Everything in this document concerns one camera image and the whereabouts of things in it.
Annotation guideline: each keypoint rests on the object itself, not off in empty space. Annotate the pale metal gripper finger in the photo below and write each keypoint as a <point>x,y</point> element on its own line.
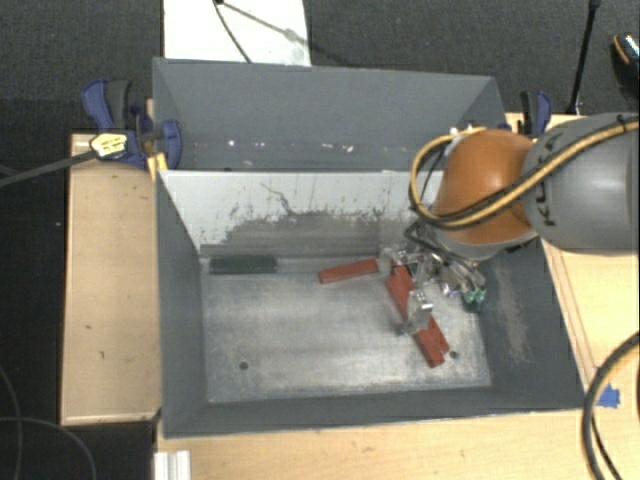
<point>419,310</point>
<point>395,260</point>

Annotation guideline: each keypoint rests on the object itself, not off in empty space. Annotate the red-brown flat block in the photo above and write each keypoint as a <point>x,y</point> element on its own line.
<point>347,271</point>
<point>434,343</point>

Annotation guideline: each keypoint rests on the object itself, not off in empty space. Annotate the dark green flat block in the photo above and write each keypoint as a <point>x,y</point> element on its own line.
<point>243,265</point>

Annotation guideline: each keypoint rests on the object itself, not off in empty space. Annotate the pale wood board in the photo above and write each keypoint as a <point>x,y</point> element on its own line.
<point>110,278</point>

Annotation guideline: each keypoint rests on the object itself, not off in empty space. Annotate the grey metal bin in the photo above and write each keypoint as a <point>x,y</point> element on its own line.
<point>300,328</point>

